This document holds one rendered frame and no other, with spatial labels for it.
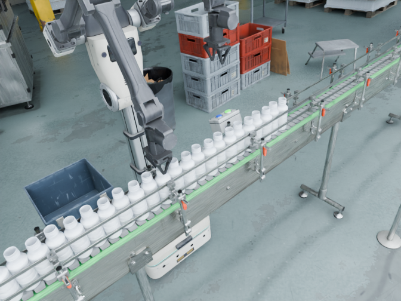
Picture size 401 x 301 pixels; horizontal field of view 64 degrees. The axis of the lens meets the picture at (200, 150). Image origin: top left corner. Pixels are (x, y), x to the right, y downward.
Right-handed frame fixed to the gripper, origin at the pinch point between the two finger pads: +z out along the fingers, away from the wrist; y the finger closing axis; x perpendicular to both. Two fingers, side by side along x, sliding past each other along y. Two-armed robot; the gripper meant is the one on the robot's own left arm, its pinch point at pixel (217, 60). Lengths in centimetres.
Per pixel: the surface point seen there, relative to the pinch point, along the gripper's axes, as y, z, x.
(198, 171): -17.7, 33.9, 29.2
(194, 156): -16.1, 26.7, 29.2
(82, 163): 43, 47, 58
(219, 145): -17.4, 27.2, 16.8
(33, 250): -18, 25, 93
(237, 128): -16.3, 25.0, 5.1
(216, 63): 159, 83, -139
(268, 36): 172, 83, -243
